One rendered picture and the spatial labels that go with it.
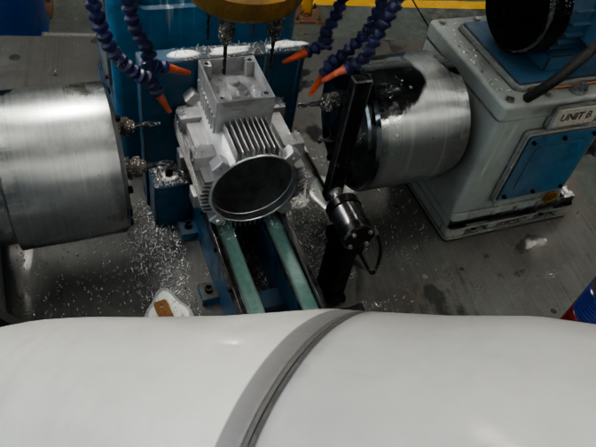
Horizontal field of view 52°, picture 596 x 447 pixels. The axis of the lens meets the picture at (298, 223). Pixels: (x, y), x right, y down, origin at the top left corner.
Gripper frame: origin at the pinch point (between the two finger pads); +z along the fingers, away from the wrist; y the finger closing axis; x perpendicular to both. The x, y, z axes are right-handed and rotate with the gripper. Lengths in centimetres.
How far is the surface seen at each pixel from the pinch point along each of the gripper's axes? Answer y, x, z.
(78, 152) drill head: 35.6, -4.0, 2.4
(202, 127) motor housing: 46, -16, 21
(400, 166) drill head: 31, -41, 42
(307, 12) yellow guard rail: 245, -42, 172
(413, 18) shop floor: 237, -91, 213
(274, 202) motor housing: 35, -18, 36
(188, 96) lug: 52, -17, 19
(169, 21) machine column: 66, -21, 14
